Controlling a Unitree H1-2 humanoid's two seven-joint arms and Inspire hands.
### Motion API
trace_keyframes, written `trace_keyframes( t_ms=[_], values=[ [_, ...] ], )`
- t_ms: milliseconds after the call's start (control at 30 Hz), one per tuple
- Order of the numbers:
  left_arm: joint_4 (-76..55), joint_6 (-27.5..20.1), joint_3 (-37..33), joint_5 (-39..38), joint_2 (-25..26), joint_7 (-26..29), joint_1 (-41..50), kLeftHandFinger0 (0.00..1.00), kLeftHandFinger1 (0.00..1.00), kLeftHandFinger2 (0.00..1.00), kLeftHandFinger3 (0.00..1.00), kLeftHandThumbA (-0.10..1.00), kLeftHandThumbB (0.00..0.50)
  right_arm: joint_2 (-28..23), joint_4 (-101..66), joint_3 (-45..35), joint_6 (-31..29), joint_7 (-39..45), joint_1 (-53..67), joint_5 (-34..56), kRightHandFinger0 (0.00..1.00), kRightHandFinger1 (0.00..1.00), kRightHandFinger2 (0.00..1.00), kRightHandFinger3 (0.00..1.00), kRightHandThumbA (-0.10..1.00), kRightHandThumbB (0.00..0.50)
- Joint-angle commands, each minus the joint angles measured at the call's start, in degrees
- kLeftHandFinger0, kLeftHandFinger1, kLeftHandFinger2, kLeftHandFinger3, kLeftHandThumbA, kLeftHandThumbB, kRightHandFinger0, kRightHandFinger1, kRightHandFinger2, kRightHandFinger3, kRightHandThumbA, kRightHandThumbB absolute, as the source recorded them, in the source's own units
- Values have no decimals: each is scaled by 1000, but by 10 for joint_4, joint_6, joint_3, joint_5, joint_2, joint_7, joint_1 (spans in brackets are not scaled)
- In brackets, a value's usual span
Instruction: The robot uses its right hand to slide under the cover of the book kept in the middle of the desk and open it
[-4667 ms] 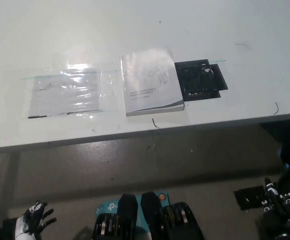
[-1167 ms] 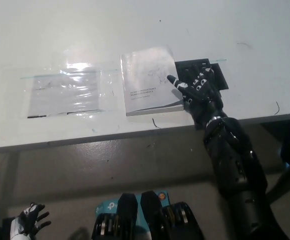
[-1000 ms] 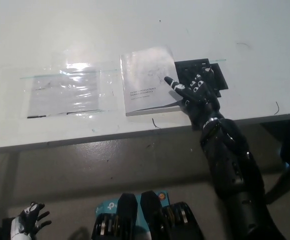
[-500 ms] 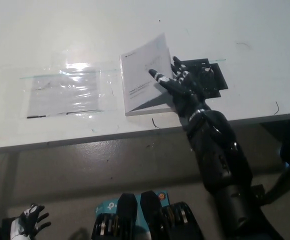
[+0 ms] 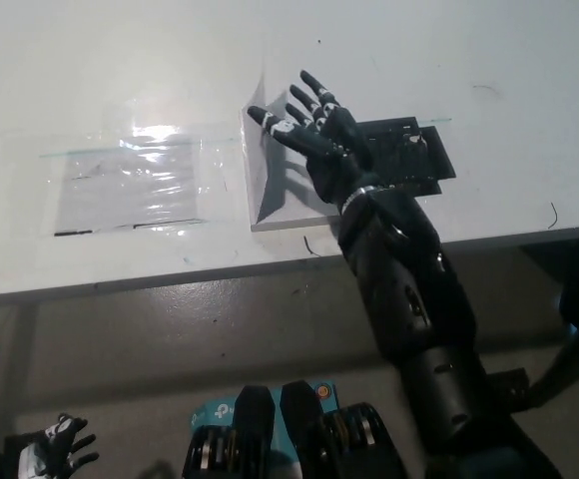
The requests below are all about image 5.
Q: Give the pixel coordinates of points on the paper sheet in plastic sleeve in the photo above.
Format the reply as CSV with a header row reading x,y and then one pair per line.
x,y
130,194

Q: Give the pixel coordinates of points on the black floor plate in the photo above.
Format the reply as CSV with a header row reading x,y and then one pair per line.
x,y
509,389

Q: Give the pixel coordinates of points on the teal cardboard box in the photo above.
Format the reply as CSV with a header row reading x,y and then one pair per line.
x,y
214,416

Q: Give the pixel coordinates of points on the white paperback book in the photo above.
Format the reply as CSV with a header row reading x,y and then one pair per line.
x,y
284,219

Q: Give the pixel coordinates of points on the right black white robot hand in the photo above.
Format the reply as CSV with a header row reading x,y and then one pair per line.
x,y
334,149

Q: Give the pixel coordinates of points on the black slanted pole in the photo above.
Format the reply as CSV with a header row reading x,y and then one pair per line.
x,y
576,349

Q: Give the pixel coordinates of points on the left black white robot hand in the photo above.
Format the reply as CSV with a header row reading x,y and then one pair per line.
x,y
52,446

